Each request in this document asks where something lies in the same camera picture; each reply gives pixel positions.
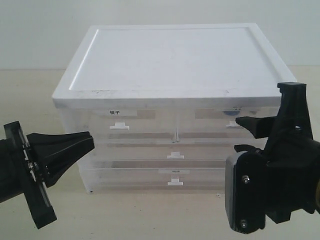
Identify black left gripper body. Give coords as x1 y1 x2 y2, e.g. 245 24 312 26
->
3 121 57 229

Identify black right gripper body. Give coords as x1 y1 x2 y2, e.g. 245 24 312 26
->
254 82 314 168

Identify key bunch with blue tag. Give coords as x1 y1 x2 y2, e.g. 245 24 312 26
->
223 110 241 116

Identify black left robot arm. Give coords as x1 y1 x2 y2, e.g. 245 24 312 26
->
0 121 95 229

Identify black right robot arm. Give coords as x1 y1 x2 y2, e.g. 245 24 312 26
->
234 82 320 224

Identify white translucent drawer cabinet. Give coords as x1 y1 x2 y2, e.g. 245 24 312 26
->
51 23 298 195

